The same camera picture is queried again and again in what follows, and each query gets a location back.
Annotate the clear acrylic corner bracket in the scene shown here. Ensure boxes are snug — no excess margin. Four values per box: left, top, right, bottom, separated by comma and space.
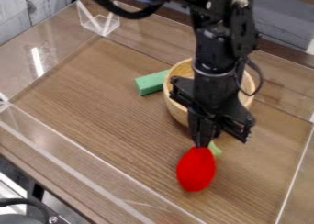
76, 1, 120, 37

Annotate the black cable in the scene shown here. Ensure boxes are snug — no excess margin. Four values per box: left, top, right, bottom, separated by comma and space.
232, 57, 264, 97

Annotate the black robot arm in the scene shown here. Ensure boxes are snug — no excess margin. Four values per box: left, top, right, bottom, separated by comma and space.
95, 0, 259, 147

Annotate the wooden bowl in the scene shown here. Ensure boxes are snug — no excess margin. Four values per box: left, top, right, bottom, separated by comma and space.
162, 57, 258, 128

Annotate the black metal table bracket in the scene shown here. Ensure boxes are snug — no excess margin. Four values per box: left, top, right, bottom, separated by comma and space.
25, 182, 69, 224

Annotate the red felt strawberry toy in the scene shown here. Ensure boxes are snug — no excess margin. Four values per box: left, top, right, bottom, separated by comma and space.
175, 141, 222, 192

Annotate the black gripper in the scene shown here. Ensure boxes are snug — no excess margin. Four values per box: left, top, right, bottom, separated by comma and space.
170, 74, 255, 148

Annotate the green foam block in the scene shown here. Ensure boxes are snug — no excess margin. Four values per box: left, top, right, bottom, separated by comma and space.
135, 70, 170, 96

